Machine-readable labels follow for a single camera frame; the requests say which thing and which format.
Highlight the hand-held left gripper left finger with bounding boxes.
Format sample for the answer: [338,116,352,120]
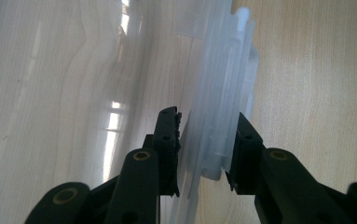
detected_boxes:
[152,106,183,198]

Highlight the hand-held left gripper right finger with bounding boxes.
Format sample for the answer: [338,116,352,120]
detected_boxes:
[226,112,266,196]

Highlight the clear plastic tiered storage box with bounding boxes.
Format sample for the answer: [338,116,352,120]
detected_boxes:
[0,0,260,224]

